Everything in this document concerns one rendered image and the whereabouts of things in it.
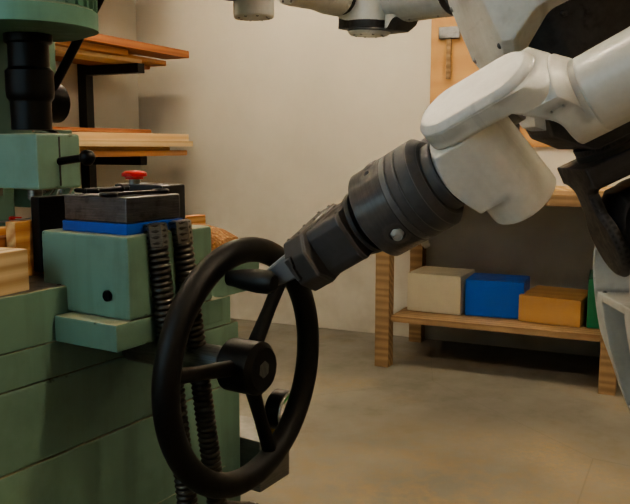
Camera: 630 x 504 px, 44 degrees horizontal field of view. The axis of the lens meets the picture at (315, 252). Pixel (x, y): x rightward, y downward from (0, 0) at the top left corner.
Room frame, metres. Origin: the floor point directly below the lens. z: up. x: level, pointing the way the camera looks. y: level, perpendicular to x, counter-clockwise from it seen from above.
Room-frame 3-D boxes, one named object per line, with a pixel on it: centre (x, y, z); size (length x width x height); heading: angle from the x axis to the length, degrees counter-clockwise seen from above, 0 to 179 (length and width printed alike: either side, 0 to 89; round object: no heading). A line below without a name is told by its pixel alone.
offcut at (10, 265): (0.82, 0.34, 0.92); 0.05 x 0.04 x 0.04; 156
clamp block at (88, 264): (0.91, 0.22, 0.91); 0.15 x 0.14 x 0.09; 149
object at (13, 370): (1.00, 0.32, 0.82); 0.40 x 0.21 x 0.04; 149
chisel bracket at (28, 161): (1.04, 0.38, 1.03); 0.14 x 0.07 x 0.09; 59
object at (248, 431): (1.18, 0.11, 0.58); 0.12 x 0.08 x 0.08; 59
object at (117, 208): (0.91, 0.21, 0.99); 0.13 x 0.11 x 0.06; 149
